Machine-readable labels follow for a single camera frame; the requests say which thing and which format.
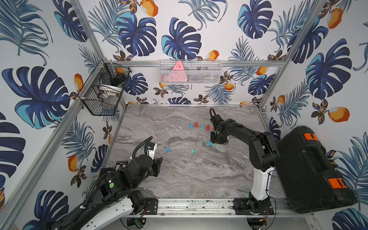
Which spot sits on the black wire basket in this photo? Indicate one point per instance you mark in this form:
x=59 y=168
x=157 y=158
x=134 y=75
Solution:
x=108 y=73

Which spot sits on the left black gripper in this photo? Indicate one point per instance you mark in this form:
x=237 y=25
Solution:
x=156 y=166

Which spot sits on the pink triangular object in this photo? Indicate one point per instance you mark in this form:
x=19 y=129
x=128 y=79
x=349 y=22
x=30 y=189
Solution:
x=178 y=73

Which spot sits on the black card with labels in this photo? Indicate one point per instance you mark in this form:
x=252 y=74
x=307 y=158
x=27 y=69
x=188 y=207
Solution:
x=120 y=165

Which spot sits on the clear wall shelf basket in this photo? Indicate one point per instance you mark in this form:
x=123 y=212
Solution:
x=198 y=71

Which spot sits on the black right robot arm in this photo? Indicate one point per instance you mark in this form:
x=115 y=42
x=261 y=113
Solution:
x=263 y=155

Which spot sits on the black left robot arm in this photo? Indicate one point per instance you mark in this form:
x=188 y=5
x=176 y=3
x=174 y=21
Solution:
x=109 y=189

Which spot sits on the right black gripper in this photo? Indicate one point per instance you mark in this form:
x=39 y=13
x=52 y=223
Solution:
x=223 y=140

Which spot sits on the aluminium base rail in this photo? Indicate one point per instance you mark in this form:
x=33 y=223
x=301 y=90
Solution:
x=216 y=207

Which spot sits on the black plastic tool case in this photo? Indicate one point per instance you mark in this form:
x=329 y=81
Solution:
x=309 y=180

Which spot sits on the white items in wire basket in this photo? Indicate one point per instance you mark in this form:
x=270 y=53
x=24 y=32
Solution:
x=109 y=94

